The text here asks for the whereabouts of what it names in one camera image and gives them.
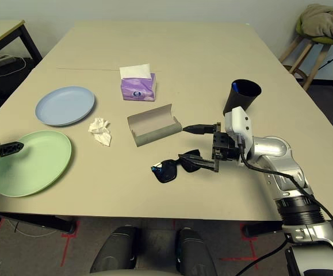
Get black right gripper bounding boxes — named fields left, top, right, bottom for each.
left=178, top=122, right=241, bottom=173

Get light green plate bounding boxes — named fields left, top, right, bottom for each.
left=0, top=130, right=72, bottom=198

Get black sunglasses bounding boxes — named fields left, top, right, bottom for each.
left=151, top=149, right=204, bottom=184

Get grey glasses case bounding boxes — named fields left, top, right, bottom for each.
left=127, top=103, right=182, bottom=147

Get black plastic cup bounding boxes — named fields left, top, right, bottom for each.
left=222, top=79, right=262, bottom=116

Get black table foot bar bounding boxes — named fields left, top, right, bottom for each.
left=0, top=211, right=78, bottom=233
left=242, top=220, right=285, bottom=238

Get purple tissue box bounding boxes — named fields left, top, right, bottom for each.
left=120, top=72, right=158, bottom=102

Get white tissue sheet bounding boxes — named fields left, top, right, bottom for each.
left=119, top=62, right=152, bottom=81

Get grey robot right leg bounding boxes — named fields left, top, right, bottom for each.
left=175, top=227, right=218, bottom=276

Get grey robot leg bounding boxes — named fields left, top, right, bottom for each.
left=175, top=227, right=218, bottom=276
left=90, top=226, right=140, bottom=274

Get grey robot left leg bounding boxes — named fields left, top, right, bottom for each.
left=90, top=226, right=140, bottom=274

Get wooden stool green seat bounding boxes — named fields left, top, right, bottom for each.
left=278, top=14, right=333, bottom=91

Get beige cloth bundle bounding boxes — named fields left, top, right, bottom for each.
left=300, top=3, right=333, bottom=38

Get white looped cable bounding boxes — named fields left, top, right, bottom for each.
left=0, top=56, right=26, bottom=77

